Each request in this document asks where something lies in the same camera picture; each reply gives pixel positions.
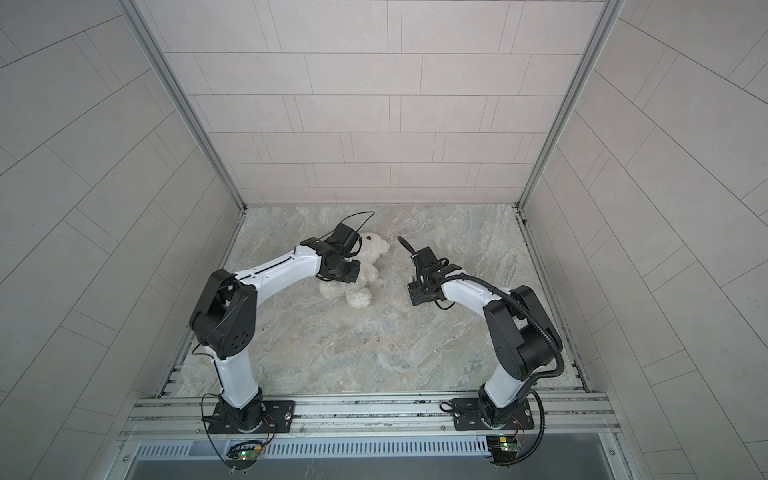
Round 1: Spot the white teddy bear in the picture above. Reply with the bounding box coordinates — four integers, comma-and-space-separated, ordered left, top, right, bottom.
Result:
319, 232, 390, 309

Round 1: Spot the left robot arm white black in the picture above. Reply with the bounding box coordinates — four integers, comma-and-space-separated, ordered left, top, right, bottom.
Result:
189, 223, 362, 433

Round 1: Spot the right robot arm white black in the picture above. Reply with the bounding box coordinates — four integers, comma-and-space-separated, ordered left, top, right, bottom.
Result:
398, 237, 565, 427

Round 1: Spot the right controller circuit board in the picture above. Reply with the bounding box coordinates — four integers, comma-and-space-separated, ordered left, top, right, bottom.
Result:
486, 436, 522, 464

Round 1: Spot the controller circuit board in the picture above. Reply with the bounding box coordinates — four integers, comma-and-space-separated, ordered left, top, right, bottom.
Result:
227, 440, 265, 470
486, 436, 522, 464

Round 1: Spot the left controller circuit board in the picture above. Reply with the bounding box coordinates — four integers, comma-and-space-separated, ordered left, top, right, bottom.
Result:
227, 440, 265, 470

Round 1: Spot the ventilation grille strip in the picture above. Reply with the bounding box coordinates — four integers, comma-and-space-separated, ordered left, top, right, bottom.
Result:
136, 435, 490, 461

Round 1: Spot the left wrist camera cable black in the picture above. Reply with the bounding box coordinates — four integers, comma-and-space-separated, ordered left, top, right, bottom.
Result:
319, 210, 375, 239

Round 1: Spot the aluminium mounting rail frame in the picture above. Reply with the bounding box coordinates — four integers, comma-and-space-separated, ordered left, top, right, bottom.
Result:
118, 389, 620, 440

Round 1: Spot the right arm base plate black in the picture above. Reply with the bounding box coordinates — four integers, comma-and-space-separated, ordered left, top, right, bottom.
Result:
440, 398, 536, 431

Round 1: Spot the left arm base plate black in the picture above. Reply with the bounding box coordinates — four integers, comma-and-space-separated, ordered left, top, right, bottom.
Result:
202, 400, 296, 435

